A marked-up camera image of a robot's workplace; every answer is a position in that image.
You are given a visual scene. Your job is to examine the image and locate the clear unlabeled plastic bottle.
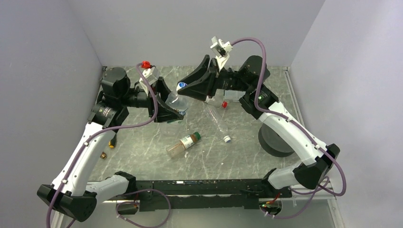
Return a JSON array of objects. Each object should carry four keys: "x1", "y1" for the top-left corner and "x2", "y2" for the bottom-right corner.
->
[{"x1": 204, "y1": 105, "x2": 232, "y2": 143}]

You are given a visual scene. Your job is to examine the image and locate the blue white bottle cap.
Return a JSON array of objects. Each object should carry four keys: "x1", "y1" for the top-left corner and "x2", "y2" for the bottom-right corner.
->
[{"x1": 176, "y1": 82, "x2": 187, "y2": 90}]

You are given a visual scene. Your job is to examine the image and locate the black base frame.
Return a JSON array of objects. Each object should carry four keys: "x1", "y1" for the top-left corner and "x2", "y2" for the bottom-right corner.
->
[{"x1": 112, "y1": 179, "x2": 292, "y2": 212}]

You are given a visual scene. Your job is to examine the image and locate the red label clear bottle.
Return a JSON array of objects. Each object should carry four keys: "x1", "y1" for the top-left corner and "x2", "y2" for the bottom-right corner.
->
[{"x1": 206, "y1": 97, "x2": 228, "y2": 108}]

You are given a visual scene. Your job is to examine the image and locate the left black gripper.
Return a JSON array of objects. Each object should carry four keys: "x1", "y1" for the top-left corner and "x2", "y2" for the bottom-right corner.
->
[{"x1": 120, "y1": 77, "x2": 185, "y2": 123}]

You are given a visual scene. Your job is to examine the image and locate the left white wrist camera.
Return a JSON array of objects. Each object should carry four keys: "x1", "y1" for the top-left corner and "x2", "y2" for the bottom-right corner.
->
[{"x1": 139, "y1": 61, "x2": 160, "y2": 94}]

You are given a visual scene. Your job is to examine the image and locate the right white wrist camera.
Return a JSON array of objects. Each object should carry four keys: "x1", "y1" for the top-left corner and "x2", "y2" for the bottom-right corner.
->
[{"x1": 210, "y1": 36, "x2": 233, "y2": 71}]

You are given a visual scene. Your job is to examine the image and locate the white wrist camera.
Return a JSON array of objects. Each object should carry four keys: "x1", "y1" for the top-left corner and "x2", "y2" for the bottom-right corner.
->
[
  {"x1": 139, "y1": 61, "x2": 160, "y2": 94},
  {"x1": 210, "y1": 36, "x2": 233, "y2": 71}
]

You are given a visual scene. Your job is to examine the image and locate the purple cable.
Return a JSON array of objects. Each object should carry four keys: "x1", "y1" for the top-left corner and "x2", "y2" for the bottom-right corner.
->
[
  {"x1": 231, "y1": 37, "x2": 347, "y2": 220},
  {"x1": 46, "y1": 63, "x2": 172, "y2": 228}
]

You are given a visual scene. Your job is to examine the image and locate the black round disc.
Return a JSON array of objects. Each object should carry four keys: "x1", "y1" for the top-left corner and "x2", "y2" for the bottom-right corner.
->
[{"x1": 258, "y1": 124, "x2": 295, "y2": 158}]

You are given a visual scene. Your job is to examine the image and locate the clear plastic organizer box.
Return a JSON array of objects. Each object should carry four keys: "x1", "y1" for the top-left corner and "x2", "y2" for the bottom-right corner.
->
[{"x1": 223, "y1": 71, "x2": 248, "y2": 103}]

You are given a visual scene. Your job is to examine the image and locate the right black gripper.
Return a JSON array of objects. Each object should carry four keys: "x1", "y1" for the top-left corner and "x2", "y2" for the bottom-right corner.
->
[{"x1": 177, "y1": 55, "x2": 251, "y2": 102}]

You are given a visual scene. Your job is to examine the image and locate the blue label water bottle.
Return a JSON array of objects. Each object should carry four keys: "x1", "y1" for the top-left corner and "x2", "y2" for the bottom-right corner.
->
[{"x1": 165, "y1": 88, "x2": 189, "y2": 116}]

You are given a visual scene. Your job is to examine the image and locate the small copper fitting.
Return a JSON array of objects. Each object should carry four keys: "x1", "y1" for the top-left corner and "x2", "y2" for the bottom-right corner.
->
[{"x1": 100, "y1": 152, "x2": 107, "y2": 159}]

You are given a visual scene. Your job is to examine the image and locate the brown bottle green cap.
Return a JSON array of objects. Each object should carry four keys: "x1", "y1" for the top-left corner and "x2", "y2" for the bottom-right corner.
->
[{"x1": 166, "y1": 132, "x2": 201, "y2": 158}]

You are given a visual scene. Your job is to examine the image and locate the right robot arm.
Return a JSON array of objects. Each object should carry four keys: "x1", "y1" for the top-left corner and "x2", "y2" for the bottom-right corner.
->
[{"x1": 178, "y1": 55, "x2": 340, "y2": 197}]

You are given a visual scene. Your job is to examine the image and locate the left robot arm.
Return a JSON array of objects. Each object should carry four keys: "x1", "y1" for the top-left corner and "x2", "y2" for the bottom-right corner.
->
[{"x1": 37, "y1": 63, "x2": 183, "y2": 222}]

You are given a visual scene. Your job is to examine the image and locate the aluminium rail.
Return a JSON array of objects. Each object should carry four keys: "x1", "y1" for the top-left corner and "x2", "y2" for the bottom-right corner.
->
[{"x1": 50, "y1": 179, "x2": 336, "y2": 205}]

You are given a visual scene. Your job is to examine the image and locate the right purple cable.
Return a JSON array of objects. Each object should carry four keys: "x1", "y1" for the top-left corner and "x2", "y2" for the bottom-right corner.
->
[{"x1": 231, "y1": 37, "x2": 347, "y2": 220}]

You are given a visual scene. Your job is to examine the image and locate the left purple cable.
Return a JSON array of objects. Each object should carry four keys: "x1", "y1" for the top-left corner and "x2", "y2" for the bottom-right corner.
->
[{"x1": 46, "y1": 63, "x2": 172, "y2": 228}]

